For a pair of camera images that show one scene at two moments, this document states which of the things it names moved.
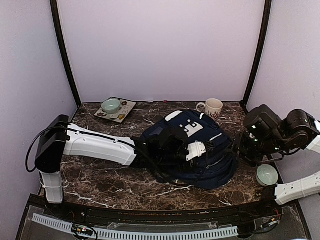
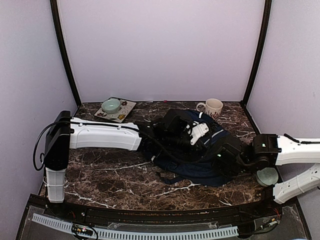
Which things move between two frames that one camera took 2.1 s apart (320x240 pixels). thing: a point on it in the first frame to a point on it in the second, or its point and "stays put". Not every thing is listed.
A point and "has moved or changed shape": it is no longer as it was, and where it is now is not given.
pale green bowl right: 267,175 stays put
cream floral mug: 212,107 stays put
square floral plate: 126,107 stays put
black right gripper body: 253,151 to 232,170
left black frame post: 55,13 stays put
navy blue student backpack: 209,147 has moved or changed shape
